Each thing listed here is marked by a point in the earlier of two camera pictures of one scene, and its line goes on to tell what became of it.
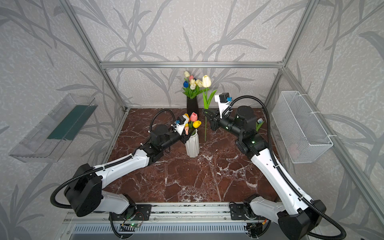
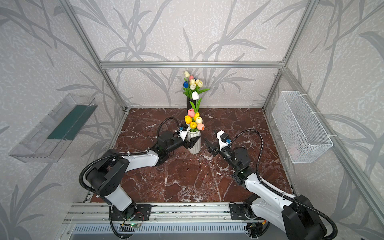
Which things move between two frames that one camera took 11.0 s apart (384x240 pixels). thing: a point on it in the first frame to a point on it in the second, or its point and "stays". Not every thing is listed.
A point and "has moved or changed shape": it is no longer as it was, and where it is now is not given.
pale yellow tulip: [192, 84] stays
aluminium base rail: [205, 217] stays
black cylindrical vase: [192, 106] stays
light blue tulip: [260, 121] to [195, 96]
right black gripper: [216, 122] to [217, 148]
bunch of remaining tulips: [193, 123] has moved or changed shape
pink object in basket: [293, 150] stays
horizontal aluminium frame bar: [192, 64] stays
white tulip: [206, 83] to [199, 120]
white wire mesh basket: [305, 140] stays
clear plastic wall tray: [47, 142] stays
